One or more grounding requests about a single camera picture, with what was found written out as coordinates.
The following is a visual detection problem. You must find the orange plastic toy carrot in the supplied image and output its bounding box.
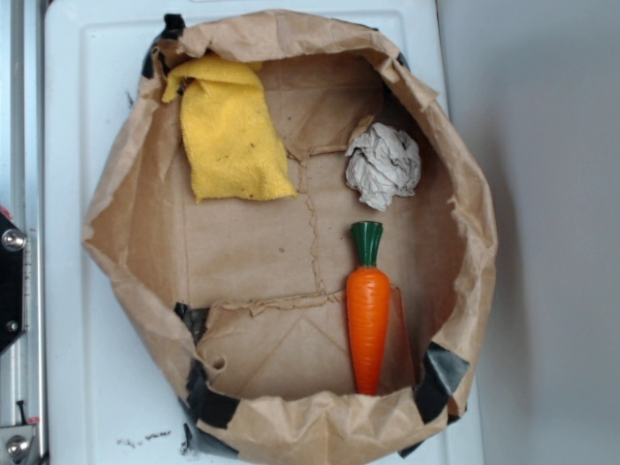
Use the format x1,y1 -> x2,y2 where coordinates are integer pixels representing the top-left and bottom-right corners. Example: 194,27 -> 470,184
346,221 -> 390,396

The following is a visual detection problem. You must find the brown paper bag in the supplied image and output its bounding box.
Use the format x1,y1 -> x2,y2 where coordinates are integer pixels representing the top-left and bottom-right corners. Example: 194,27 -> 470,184
83,10 -> 498,464

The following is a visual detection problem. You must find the crumpled white paper ball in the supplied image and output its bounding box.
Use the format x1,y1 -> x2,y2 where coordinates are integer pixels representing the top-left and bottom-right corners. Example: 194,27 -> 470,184
345,123 -> 421,212

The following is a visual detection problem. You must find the yellow microfiber cloth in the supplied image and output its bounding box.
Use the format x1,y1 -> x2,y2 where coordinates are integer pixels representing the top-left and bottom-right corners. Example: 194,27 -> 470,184
162,54 -> 297,202

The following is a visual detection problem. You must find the white plastic tray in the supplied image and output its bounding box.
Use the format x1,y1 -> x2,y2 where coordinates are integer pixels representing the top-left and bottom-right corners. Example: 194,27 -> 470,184
43,0 -> 486,465

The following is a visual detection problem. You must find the black metal bracket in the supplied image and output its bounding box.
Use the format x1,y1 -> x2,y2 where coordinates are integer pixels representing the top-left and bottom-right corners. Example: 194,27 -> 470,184
0,206 -> 27,355

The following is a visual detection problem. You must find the aluminium frame rail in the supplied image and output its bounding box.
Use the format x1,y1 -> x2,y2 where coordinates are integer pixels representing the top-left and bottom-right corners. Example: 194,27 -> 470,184
1,1 -> 49,464

